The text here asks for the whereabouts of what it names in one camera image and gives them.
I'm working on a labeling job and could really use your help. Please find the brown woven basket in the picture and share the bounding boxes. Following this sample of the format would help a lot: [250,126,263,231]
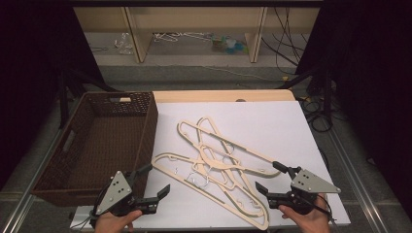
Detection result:
[30,90,159,208]

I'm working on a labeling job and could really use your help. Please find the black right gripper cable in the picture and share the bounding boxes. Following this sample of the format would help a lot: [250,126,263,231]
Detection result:
[302,193,338,227]

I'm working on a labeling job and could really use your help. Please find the clear plastic bag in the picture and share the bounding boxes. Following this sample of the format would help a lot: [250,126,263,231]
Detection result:
[113,32,135,55]

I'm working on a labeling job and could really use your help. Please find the metal floor rail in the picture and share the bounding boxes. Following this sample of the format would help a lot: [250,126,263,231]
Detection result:
[0,129,64,233]
[325,127,390,233]

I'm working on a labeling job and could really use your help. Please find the hanging black cables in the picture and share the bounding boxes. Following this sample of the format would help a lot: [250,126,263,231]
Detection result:
[260,6,313,76]

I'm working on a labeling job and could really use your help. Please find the person's left hand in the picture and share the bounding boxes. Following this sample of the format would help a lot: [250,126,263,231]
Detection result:
[94,209,144,233]

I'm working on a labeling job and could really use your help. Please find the grey strap loop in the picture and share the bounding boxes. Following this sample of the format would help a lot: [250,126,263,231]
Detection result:
[69,215,97,231]

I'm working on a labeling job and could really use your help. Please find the colourful plastic toys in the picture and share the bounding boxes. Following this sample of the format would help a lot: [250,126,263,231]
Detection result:
[211,34,250,55]

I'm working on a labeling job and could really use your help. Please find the white hangers on floor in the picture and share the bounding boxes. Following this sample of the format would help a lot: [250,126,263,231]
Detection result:
[153,31,212,44]

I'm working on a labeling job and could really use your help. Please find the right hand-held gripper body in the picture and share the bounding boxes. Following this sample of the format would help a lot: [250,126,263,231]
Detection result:
[265,165,342,216]

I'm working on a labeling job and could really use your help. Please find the coiled black floor cables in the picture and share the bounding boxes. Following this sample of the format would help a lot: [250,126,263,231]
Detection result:
[298,95,335,134]

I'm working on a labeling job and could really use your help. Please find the white floor cable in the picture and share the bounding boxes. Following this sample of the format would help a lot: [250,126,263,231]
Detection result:
[203,64,287,83]

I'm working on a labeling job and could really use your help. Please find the person's right hand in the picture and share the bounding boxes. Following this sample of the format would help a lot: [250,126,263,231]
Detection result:
[278,193,333,233]

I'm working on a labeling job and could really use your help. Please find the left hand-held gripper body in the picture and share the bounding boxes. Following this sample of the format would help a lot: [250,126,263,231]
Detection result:
[91,168,160,218]

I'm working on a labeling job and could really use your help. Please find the white table sheet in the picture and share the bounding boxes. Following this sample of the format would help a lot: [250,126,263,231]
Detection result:
[69,100,352,231]

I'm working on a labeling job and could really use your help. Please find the black tripod stand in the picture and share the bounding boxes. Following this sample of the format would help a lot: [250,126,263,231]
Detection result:
[277,64,335,128]
[55,66,119,130]

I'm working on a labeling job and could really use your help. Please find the light wooden shelf unit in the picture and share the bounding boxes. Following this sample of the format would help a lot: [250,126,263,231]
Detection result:
[73,6,322,64]

